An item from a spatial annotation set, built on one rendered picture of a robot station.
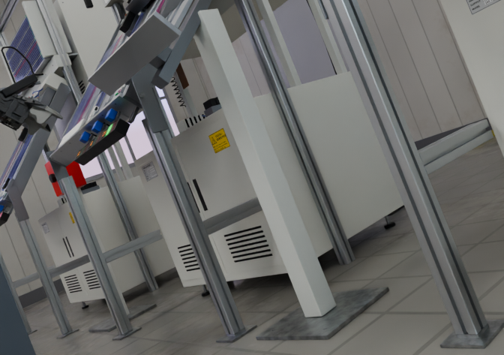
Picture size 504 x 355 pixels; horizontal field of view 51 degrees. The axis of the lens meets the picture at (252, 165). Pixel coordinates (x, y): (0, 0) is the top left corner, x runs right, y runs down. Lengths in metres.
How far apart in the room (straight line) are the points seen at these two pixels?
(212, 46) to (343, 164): 0.79
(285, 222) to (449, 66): 3.34
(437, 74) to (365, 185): 2.66
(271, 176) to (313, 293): 0.30
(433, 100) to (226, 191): 3.08
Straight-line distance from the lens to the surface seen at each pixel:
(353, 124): 2.02
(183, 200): 1.44
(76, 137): 1.85
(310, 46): 5.30
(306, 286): 1.32
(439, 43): 4.50
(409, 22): 4.63
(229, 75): 1.30
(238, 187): 1.71
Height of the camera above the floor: 0.39
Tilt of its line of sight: 1 degrees up
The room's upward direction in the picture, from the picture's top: 22 degrees counter-clockwise
